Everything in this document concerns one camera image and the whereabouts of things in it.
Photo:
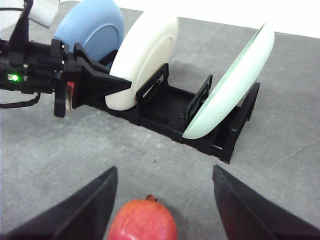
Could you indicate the black dish rack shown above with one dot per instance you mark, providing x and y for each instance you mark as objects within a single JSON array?
[{"x": 167, "y": 110}]

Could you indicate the green plate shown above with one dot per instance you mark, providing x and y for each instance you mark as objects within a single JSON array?
[{"x": 237, "y": 92}]

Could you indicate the white plate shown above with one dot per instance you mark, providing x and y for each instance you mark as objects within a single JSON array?
[{"x": 150, "y": 42}]

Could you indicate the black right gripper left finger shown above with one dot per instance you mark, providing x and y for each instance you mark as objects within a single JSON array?
[{"x": 87, "y": 214}]

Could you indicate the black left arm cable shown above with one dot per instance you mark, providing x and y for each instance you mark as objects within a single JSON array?
[{"x": 18, "y": 46}]

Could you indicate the red pomegranate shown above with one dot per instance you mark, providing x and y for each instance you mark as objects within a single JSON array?
[{"x": 143, "y": 219}]

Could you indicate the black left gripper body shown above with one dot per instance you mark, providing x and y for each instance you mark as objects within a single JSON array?
[{"x": 37, "y": 67}]

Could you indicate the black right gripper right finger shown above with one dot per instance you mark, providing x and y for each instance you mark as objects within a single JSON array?
[{"x": 247, "y": 214}]

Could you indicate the blue plate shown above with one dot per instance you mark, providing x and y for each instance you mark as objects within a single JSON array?
[{"x": 97, "y": 27}]

